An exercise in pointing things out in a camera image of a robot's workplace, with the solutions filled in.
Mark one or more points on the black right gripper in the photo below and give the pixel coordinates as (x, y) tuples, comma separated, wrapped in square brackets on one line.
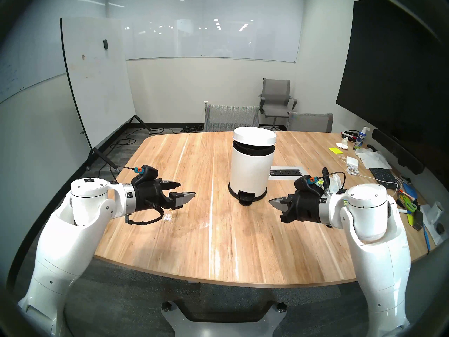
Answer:
[(305, 206)]

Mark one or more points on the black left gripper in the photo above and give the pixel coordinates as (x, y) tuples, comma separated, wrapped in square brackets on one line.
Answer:
[(149, 196)]

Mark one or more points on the white pedal trash bin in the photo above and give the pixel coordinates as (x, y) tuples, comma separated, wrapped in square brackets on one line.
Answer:
[(250, 164)]

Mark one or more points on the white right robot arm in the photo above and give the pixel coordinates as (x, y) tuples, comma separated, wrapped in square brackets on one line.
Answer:
[(379, 255)]

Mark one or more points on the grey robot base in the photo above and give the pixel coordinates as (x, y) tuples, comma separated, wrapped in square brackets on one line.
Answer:
[(217, 322)]

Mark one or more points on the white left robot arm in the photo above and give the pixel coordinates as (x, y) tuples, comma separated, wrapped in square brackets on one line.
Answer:
[(66, 241)]

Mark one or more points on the crumpled white tissue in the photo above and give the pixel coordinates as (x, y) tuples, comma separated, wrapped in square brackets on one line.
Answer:
[(342, 144)]

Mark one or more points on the yellow sticky note pad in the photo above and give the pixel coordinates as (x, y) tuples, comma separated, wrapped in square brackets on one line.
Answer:
[(336, 150)]

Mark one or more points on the pack of whiteboard markers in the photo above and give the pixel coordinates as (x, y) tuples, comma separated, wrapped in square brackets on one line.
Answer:
[(349, 134)]

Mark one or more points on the grey ribbed mesh chair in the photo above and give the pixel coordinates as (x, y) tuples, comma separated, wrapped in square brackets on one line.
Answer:
[(231, 117)]

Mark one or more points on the whiteboard cleaner spray bottle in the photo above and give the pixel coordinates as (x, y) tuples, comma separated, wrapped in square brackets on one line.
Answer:
[(360, 140)]

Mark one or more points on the white cloth sheet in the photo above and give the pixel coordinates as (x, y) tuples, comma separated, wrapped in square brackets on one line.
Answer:
[(373, 159)]

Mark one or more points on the black keyboard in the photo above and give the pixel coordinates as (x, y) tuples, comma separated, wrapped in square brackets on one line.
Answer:
[(382, 174)]

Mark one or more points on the grey swivel office chair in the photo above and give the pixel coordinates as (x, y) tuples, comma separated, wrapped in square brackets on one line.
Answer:
[(277, 97)]

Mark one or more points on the black video bar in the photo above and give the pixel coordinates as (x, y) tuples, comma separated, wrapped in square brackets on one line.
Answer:
[(396, 150)]

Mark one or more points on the blue notebook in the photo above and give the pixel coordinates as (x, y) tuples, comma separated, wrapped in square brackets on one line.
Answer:
[(409, 190)]

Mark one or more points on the black and yellow tool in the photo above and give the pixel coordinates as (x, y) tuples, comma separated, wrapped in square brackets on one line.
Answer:
[(417, 219)]

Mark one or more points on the rolling whiteboard on stand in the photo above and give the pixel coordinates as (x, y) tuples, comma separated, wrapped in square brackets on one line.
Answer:
[(98, 80)]

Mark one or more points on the blue pen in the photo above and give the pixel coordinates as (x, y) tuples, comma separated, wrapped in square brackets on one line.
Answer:
[(426, 236)]

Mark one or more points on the white paper sheet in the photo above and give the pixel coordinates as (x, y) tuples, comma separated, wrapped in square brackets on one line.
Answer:
[(433, 234)]

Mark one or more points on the white mug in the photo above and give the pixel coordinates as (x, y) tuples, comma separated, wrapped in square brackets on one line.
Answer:
[(436, 210)]

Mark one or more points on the small black round cap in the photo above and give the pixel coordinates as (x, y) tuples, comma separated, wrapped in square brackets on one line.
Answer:
[(440, 229)]

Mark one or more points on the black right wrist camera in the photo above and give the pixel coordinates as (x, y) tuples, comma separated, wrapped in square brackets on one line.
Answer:
[(307, 183)]

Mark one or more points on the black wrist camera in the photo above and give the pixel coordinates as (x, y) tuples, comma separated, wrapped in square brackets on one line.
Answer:
[(147, 174), (307, 183)]

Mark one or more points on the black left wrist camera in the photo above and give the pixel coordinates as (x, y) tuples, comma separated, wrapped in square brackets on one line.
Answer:
[(147, 174)]

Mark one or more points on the large black wall screen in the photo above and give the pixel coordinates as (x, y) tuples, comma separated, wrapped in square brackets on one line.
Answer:
[(393, 69)]

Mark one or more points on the wall glass whiteboard with writing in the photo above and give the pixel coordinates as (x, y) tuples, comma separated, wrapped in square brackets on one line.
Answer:
[(24, 69)]

